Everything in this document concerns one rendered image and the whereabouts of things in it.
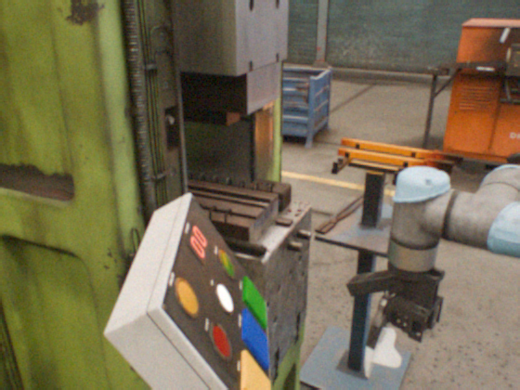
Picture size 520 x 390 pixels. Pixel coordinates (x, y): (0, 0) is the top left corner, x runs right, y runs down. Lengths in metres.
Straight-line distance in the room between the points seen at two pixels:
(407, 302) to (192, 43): 0.68
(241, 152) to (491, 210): 0.99
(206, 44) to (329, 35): 8.13
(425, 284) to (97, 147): 0.63
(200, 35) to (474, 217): 0.67
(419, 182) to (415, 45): 8.10
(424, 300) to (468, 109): 3.92
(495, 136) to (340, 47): 4.93
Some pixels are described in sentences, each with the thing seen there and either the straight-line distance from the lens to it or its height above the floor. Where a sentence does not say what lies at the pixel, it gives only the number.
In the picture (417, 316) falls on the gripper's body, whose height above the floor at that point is 1.07.
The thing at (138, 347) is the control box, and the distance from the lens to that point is 0.62.
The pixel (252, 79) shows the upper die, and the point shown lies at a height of 1.35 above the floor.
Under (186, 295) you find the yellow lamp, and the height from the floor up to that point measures 1.17.
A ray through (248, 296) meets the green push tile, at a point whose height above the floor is 1.04.
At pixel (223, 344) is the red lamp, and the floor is 1.09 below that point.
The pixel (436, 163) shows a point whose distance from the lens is 1.72.
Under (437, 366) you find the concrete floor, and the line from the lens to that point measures 2.38.
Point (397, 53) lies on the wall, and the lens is 8.86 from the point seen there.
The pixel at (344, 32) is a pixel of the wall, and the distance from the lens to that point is 9.07.
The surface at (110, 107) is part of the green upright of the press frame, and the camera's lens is 0.93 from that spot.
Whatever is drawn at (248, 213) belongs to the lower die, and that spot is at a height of 0.99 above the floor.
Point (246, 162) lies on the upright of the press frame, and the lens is 1.56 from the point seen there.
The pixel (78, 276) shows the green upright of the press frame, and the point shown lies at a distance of 1.25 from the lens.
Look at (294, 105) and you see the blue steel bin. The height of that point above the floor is 0.42.
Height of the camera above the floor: 1.54
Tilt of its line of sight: 24 degrees down
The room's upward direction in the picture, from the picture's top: straight up
